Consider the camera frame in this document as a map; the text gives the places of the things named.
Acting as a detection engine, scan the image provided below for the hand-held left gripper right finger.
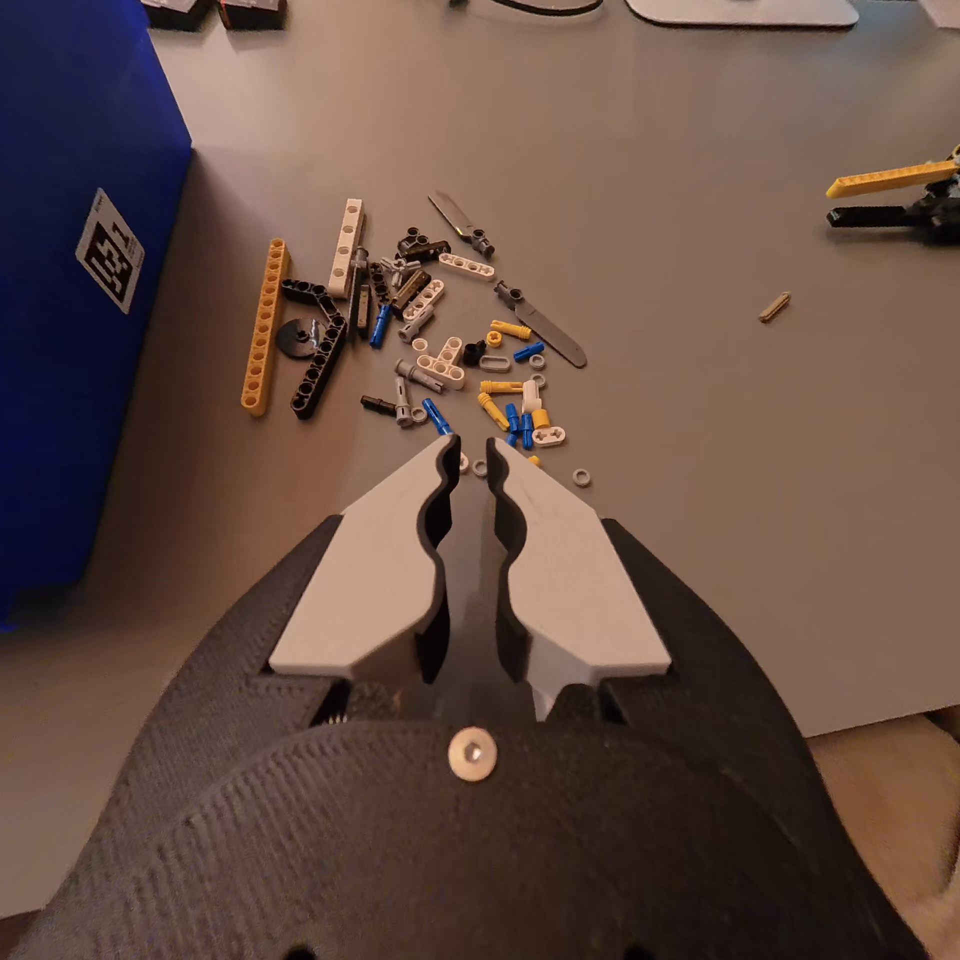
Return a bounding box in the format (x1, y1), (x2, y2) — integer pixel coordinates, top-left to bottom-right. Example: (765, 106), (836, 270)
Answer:
(484, 436), (674, 723)

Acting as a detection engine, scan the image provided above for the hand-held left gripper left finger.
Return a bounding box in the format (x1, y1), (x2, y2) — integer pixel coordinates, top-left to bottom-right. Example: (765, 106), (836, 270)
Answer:
(267, 433), (464, 686)

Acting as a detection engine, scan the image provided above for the pile of lego pieces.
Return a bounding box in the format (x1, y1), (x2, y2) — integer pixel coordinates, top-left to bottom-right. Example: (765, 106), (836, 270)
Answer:
(240, 189), (594, 490)

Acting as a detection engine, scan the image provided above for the blue plastic bin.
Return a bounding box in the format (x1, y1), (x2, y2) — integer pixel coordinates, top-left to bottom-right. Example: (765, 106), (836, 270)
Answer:
(0, 0), (195, 633)

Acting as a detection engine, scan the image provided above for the partly built lego model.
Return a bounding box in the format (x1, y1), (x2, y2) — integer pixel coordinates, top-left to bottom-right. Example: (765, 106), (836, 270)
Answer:
(825, 142), (960, 246)

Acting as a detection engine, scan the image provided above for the small dark battery block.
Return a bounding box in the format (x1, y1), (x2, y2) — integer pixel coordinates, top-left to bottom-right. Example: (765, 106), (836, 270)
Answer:
(142, 0), (216, 31)
(219, 0), (288, 31)

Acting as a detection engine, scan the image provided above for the white book stand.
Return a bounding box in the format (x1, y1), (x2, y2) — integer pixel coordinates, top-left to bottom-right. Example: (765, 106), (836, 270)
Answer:
(626, 0), (860, 30)

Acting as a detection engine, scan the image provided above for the black cable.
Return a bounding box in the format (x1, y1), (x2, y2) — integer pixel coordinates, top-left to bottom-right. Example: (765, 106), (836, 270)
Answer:
(450, 0), (605, 16)

